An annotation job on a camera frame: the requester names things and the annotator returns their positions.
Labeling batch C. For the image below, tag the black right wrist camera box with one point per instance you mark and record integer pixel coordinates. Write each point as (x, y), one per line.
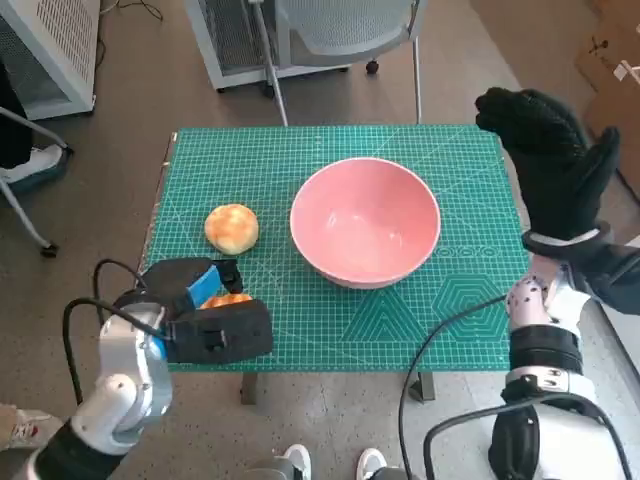
(615, 280)

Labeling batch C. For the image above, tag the green cutting mat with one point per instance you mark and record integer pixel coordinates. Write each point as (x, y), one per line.
(310, 320)

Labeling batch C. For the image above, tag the cardboard box with black mark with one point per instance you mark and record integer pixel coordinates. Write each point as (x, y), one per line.
(605, 35)

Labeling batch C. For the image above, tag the small table with dark legs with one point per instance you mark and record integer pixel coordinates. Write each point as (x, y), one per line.
(248, 390)

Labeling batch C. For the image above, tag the white perforated metal cabinet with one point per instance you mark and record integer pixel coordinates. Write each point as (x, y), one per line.
(65, 40)
(230, 35)

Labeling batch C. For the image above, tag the grey mesh seat chair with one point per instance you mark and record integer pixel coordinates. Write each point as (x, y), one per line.
(345, 25)

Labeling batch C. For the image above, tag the white sneaker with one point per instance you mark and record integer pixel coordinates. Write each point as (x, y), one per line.
(297, 457)
(371, 460)

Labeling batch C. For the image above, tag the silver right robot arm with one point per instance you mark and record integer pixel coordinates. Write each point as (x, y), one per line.
(545, 350)

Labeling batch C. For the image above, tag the person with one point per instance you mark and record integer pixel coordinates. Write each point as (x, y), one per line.
(35, 160)
(30, 427)

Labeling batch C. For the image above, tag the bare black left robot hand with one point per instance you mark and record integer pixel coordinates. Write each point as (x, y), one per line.
(170, 280)

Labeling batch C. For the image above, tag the white paper label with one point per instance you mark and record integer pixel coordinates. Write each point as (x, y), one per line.
(629, 70)

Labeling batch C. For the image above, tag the round toy bread bun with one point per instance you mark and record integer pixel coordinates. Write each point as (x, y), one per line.
(232, 227)

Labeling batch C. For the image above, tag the grey metal tube chair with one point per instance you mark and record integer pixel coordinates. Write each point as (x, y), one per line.
(20, 210)

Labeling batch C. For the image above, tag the pink bowl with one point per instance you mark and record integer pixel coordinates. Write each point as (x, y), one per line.
(365, 220)

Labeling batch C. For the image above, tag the striped rectangular toy bread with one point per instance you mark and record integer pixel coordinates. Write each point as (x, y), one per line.
(225, 300)

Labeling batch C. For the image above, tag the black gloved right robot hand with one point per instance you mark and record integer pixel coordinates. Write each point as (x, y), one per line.
(555, 170)

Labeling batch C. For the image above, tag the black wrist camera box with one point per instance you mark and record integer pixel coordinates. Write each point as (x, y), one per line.
(220, 332)
(615, 280)

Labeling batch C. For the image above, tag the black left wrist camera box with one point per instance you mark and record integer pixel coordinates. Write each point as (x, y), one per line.
(220, 332)

